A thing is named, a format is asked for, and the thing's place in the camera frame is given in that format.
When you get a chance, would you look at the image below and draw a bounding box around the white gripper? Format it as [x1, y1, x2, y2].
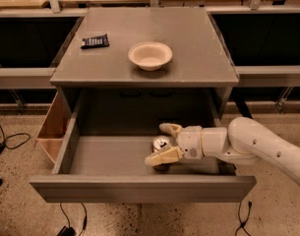
[145, 123, 203, 166]

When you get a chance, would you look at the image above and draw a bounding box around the orange soda can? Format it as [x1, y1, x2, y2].
[151, 136, 171, 173]

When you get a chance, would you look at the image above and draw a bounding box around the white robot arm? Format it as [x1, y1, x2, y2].
[145, 117, 300, 186]

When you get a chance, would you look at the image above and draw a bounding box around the open grey top drawer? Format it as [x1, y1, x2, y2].
[30, 88, 256, 204]

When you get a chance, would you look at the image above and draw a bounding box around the grey cabinet with top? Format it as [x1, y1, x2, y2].
[51, 8, 238, 136]

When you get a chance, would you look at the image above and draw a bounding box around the white paper bowl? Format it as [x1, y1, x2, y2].
[128, 42, 173, 71]

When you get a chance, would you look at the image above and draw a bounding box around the wooden side box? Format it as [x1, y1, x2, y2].
[36, 92, 71, 162]

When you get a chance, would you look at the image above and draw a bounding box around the dark snack bar wrapper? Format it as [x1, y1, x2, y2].
[81, 34, 109, 49]

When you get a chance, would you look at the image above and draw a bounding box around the black cable right floor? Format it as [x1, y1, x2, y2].
[234, 200, 254, 236]

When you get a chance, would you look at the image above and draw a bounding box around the black cable floor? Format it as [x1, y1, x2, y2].
[234, 200, 254, 236]
[0, 114, 31, 160]

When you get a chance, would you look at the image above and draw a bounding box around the black cable under drawer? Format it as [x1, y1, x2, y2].
[56, 203, 89, 236]

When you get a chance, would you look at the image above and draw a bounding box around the black cable left floor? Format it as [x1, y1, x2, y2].
[0, 114, 31, 160]

